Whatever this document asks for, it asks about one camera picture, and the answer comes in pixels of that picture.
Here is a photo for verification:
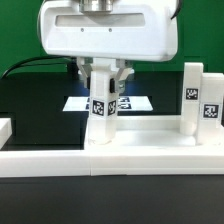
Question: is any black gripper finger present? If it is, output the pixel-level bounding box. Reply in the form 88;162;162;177
76;57;93;89
109;59;133;94

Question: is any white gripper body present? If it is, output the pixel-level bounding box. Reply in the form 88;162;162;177
40;0;178;62

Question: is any white desk top panel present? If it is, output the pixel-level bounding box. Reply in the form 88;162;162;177
84;115;224;176

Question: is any fiducial marker sheet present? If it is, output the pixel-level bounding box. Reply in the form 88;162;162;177
63;96;153;112

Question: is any white block at left edge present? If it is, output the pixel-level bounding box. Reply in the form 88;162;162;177
0;118;12;150

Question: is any black cable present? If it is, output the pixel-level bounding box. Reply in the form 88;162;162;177
0;55;78;81

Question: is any white L-shaped fixture wall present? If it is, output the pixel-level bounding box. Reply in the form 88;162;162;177
0;150;91;178

